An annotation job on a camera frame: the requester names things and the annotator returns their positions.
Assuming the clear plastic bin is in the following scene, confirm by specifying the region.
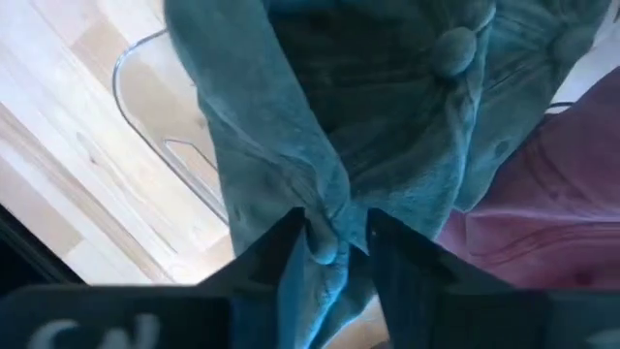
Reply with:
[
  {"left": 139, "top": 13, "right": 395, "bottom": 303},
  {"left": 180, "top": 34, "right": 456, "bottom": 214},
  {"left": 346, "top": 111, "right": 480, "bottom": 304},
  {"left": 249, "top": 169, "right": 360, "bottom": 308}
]
[{"left": 110, "top": 28, "right": 578, "bottom": 227}]

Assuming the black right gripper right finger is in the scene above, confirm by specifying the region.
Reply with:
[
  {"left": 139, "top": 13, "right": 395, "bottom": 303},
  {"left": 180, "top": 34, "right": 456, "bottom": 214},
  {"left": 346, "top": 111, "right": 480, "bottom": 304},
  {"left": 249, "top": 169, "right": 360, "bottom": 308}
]
[{"left": 365, "top": 207, "right": 514, "bottom": 349}]

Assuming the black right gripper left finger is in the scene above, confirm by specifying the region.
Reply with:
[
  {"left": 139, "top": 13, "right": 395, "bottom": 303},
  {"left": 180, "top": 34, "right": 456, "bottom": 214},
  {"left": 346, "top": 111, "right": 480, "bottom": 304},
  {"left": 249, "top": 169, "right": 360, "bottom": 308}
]
[{"left": 195, "top": 206, "right": 311, "bottom": 293}]

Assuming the washed teal baseball cap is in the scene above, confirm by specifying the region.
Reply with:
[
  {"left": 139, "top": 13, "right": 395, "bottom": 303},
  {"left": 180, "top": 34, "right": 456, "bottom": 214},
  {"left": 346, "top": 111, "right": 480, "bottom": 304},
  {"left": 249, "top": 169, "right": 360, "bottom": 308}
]
[
  {"left": 163, "top": 0, "right": 496, "bottom": 349},
  {"left": 452, "top": 0, "right": 614, "bottom": 213}
]

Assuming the red-pink fabric hat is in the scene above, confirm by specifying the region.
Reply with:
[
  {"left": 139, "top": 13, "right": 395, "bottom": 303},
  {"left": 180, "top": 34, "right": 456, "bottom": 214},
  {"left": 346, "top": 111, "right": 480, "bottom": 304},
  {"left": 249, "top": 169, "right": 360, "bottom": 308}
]
[{"left": 434, "top": 65, "right": 620, "bottom": 293}]

